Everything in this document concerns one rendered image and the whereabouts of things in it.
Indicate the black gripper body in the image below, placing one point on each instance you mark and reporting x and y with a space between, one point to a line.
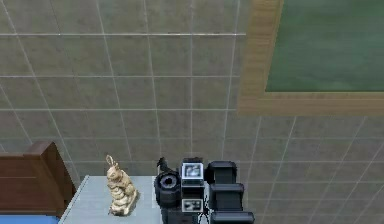
168 190

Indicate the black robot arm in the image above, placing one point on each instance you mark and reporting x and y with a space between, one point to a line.
225 193

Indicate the beige rabbit statue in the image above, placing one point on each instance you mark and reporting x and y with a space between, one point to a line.
120 191

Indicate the grey table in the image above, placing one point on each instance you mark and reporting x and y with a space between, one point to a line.
93 203

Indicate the brown wooden bed headboard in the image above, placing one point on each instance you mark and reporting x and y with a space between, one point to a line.
30 180

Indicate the blue bed mattress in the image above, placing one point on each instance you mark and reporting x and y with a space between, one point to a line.
26 220

